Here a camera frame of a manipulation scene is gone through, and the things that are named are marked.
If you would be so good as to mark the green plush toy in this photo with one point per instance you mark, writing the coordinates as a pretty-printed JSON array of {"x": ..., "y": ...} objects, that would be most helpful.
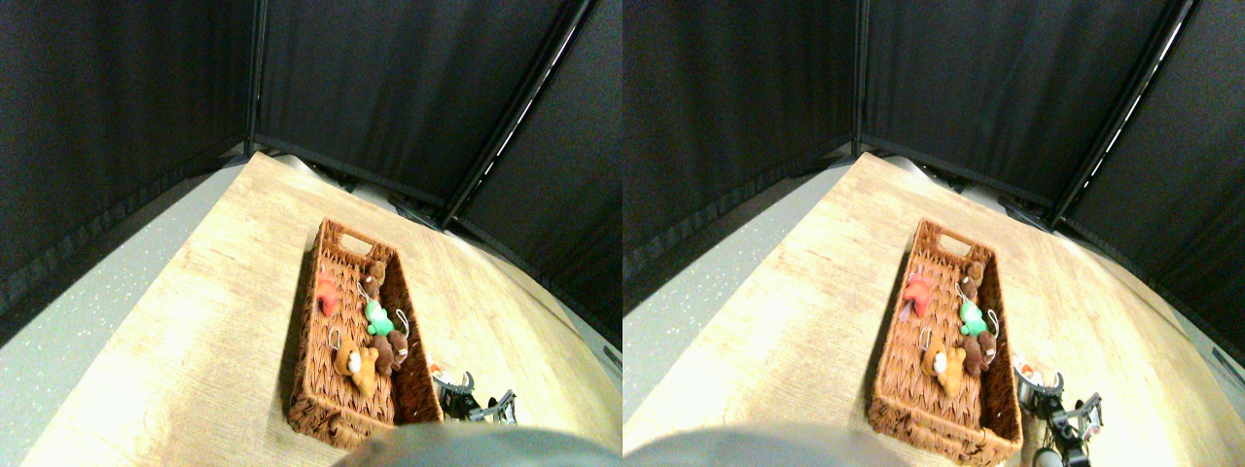
[
  {"x": 974, "y": 317},
  {"x": 378, "y": 317}
]

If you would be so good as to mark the brown wicker basket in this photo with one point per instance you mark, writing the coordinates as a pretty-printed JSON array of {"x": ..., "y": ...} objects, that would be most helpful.
[
  {"x": 326, "y": 409},
  {"x": 909, "y": 413}
]

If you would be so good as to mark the white and red plush toy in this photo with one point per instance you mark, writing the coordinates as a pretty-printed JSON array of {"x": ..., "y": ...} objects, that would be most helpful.
[
  {"x": 1027, "y": 370},
  {"x": 438, "y": 371}
]

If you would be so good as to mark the orange bear plush toy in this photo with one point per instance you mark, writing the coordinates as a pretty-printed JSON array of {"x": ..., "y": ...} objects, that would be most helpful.
[
  {"x": 945, "y": 370},
  {"x": 357, "y": 368}
]

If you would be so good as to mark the small brown plush toy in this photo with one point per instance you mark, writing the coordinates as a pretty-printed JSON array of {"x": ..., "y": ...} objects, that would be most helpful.
[
  {"x": 375, "y": 277},
  {"x": 972, "y": 280}
]

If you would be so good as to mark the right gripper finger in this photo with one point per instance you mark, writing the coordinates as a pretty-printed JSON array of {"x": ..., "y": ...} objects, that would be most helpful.
[
  {"x": 1032, "y": 409},
  {"x": 1059, "y": 387},
  {"x": 447, "y": 407},
  {"x": 471, "y": 383}
]

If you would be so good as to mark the black curtain stand foot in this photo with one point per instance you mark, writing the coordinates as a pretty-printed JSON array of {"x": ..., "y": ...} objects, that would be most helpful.
[
  {"x": 612, "y": 357},
  {"x": 1024, "y": 216},
  {"x": 331, "y": 175},
  {"x": 939, "y": 175},
  {"x": 416, "y": 215},
  {"x": 1227, "y": 360}
]

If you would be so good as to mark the black curtain stand pole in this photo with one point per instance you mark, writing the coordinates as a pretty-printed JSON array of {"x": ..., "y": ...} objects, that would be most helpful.
[
  {"x": 1119, "y": 117},
  {"x": 515, "y": 117},
  {"x": 256, "y": 78},
  {"x": 861, "y": 78}
]

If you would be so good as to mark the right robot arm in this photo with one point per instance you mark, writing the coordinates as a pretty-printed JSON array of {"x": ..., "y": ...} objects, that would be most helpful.
[{"x": 1046, "y": 457}]

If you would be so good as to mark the dark brown plush toy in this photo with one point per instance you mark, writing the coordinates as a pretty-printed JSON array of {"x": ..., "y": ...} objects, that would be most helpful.
[
  {"x": 982, "y": 354},
  {"x": 391, "y": 354}
]

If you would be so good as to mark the black bracket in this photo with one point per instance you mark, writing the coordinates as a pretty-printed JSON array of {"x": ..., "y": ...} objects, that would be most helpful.
[{"x": 1089, "y": 413}]

